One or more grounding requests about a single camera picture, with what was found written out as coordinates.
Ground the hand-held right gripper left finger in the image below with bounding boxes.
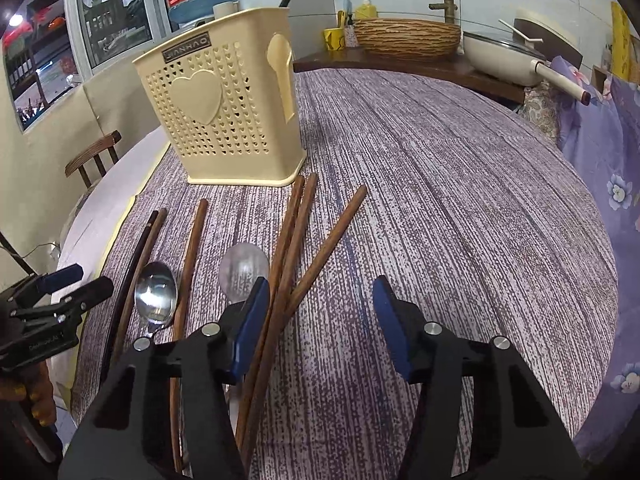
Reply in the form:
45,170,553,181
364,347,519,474
59,276,271,480

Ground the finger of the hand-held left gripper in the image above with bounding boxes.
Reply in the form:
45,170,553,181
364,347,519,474
10,276,115,331
10,263,83,306

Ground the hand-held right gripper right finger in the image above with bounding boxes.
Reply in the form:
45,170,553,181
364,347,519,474
372,275,583,480

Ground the black chopstick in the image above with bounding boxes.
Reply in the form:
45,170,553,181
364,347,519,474
99,210,159,386

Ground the metal spoon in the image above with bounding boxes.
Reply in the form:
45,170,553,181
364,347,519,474
134,261,179,343
218,242,271,306

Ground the brown wooden chopstick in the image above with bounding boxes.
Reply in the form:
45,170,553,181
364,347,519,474
169,198,209,473
240,172,320,471
280,185,369,318
234,175,307,448
107,207,169,366

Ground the cream perforated utensil basket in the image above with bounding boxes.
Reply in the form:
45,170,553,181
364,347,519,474
132,6,308,188

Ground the person's left hand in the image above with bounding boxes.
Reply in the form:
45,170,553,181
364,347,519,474
0,360,57,428

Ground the wooden chair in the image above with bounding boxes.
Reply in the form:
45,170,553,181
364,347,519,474
65,130,122,191

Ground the purple striped tablecloth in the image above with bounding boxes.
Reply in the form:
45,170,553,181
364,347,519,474
70,67,621,480

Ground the dark wooden counter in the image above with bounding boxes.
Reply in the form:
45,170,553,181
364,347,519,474
292,45,526,106

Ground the beige patterned cloth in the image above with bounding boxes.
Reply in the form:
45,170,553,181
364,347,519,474
517,82,561,141

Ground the sliding window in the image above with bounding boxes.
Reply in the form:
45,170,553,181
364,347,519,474
0,0,168,133

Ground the purple floral cloth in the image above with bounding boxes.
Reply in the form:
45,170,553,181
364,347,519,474
520,55,640,466

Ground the white pan with lid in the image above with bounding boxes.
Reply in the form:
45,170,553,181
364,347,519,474
462,30,592,103

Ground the woven basin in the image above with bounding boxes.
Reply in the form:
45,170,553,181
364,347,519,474
353,17,462,63

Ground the white ladle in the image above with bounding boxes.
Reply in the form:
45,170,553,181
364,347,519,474
498,18,543,46

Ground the brass faucet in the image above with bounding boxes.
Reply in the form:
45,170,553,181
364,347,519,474
428,0,457,25

